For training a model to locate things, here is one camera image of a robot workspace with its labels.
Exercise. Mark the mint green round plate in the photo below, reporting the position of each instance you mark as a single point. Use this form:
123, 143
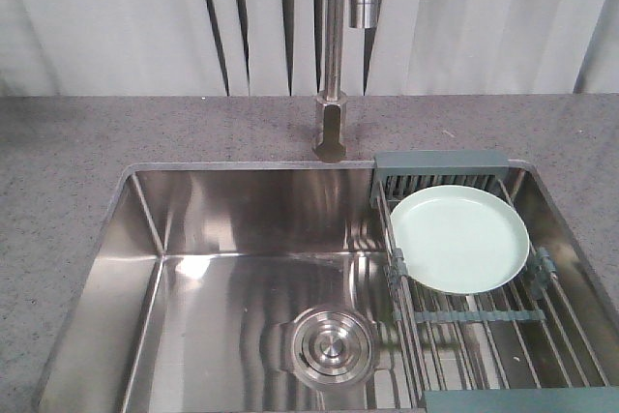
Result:
460, 240

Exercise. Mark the teal roll-up drying rack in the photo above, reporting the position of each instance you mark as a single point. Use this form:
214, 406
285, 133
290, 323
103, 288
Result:
546, 341

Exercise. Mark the stainless steel faucet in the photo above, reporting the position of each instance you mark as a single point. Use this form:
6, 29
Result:
328, 143

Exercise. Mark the stainless steel sink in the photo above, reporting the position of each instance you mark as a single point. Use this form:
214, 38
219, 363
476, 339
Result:
200, 269

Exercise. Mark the sink drain strainer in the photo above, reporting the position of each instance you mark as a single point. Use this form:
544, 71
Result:
330, 347

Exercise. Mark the white pleated curtain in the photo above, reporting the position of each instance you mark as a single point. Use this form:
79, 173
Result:
245, 48

